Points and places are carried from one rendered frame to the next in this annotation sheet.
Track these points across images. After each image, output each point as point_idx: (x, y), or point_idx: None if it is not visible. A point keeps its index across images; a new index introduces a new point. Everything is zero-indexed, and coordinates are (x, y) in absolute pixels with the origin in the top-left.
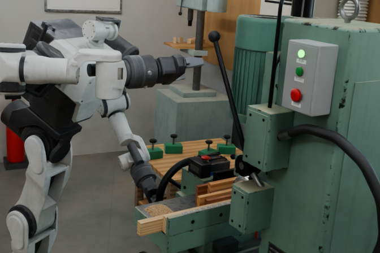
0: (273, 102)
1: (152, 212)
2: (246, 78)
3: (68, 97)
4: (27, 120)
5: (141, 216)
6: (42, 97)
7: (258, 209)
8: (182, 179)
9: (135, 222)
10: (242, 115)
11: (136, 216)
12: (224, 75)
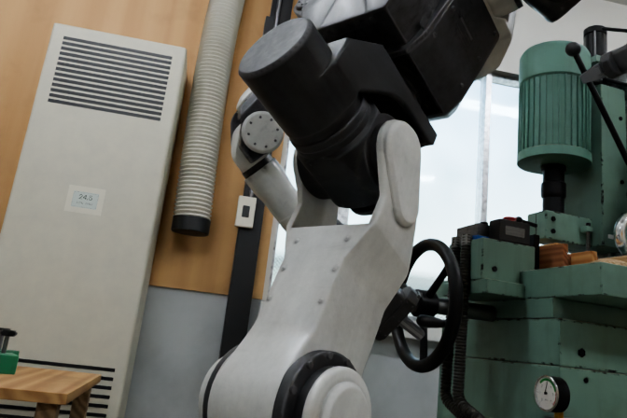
0: (619, 135)
1: (623, 263)
2: (584, 108)
3: (491, 52)
4: (383, 77)
5: (623, 271)
6: (553, 21)
7: None
8: (486, 257)
9: (608, 288)
10: (586, 149)
11: (608, 275)
12: (598, 93)
